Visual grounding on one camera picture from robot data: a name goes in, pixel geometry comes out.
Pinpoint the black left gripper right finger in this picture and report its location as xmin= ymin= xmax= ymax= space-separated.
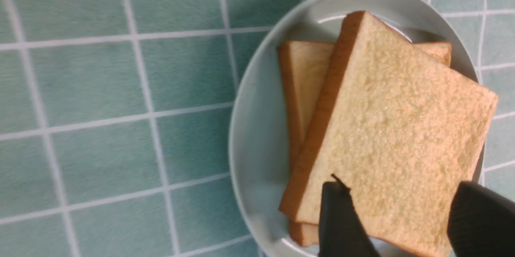
xmin=447 ymin=181 xmax=515 ymax=257

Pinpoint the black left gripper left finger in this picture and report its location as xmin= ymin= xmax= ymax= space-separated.
xmin=318 ymin=174 xmax=380 ymax=257

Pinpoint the toast slice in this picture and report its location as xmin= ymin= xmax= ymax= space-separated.
xmin=278 ymin=11 xmax=498 ymax=257
xmin=278 ymin=41 xmax=452 ymax=247

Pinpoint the light green round plate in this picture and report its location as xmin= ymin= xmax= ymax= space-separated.
xmin=228 ymin=0 xmax=478 ymax=257

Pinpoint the green checkered tablecloth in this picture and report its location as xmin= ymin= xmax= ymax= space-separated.
xmin=1 ymin=0 xmax=514 ymax=257

